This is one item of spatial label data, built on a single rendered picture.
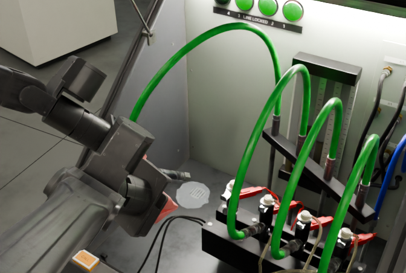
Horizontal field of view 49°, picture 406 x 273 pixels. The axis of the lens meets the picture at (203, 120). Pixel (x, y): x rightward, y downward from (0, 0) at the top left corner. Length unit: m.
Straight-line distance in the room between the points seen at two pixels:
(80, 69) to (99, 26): 3.26
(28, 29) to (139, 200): 3.09
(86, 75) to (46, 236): 0.47
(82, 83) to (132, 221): 0.25
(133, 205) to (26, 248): 0.34
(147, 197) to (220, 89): 0.61
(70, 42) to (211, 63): 2.80
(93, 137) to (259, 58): 0.49
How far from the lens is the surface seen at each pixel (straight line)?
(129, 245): 1.19
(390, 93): 1.02
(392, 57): 0.98
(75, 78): 0.78
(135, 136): 0.56
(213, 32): 0.81
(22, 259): 0.30
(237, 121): 1.23
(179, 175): 0.94
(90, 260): 1.01
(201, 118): 1.29
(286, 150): 1.04
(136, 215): 0.67
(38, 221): 0.37
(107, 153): 0.57
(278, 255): 0.77
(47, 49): 3.80
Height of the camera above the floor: 1.75
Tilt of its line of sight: 35 degrees down
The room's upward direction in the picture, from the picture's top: straight up
